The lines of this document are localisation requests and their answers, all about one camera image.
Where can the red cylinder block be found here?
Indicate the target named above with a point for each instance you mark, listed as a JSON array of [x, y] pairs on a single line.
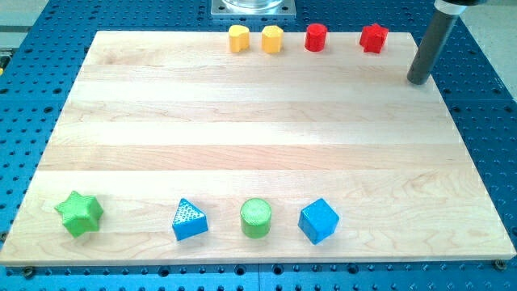
[[315, 37]]

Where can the light wooden board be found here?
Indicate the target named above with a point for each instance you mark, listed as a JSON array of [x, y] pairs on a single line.
[[154, 117]]

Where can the green cylinder block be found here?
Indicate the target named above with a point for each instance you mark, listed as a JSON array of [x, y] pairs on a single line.
[[255, 217]]

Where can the white tool mount collar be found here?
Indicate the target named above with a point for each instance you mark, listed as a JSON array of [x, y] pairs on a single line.
[[455, 7]]

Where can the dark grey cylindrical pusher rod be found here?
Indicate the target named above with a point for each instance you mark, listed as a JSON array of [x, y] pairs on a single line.
[[431, 46]]

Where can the yellow hexagon block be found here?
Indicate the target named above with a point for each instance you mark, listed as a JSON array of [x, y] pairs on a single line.
[[272, 37]]

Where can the blue triangle block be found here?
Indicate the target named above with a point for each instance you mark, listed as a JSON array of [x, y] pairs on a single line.
[[188, 220]]

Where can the red star block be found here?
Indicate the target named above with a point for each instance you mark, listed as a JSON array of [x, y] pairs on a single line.
[[373, 38]]

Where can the blue cube block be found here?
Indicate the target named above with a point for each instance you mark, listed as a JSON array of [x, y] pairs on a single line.
[[318, 221]]

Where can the green star block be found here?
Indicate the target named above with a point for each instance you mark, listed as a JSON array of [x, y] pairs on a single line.
[[80, 214]]

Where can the yellow heart block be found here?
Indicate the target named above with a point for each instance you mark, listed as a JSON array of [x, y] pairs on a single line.
[[239, 38]]

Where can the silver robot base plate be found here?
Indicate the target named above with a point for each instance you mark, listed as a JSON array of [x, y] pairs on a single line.
[[256, 8]]

